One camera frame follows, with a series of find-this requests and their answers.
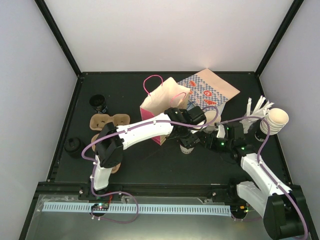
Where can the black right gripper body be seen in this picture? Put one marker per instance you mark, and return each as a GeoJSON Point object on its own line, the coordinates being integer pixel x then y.
{"type": "Point", "coordinates": [223, 147]}

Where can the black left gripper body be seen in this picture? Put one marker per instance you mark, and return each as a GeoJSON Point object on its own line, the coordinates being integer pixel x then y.
{"type": "Point", "coordinates": [187, 142]}

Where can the cream pink Cakes paper bag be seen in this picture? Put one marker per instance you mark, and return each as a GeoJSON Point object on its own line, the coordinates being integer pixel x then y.
{"type": "Point", "coordinates": [169, 94]}

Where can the single white paper cup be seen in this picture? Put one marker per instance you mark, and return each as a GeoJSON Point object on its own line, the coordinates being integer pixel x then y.
{"type": "Point", "coordinates": [187, 149]}

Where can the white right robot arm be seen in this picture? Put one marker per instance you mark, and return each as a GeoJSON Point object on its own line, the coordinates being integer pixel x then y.
{"type": "Point", "coordinates": [274, 201]}

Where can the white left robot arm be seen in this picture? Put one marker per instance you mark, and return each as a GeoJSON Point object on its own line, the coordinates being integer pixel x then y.
{"type": "Point", "coordinates": [113, 140]}

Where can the black open coffee cup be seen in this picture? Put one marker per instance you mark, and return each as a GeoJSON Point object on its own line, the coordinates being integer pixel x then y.
{"type": "Point", "coordinates": [98, 103]}

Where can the black coffee cup with lid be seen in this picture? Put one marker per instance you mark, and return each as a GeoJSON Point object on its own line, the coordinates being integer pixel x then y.
{"type": "Point", "coordinates": [73, 147]}

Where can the blue checkered bakery paper bag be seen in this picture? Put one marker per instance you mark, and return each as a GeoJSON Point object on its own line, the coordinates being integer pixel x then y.
{"type": "Point", "coordinates": [208, 89]}

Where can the tall white paper cup stack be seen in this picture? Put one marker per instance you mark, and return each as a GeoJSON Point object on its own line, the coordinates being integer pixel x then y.
{"type": "Point", "coordinates": [276, 118]}

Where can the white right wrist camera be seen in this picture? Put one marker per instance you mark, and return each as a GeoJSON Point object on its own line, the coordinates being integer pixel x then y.
{"type": "Point", "coordinates": [221, 133]}

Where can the white slotted cable rail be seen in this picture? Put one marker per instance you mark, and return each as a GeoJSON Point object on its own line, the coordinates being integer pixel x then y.
{"type": "Point", "coordinates": [120, 208]}

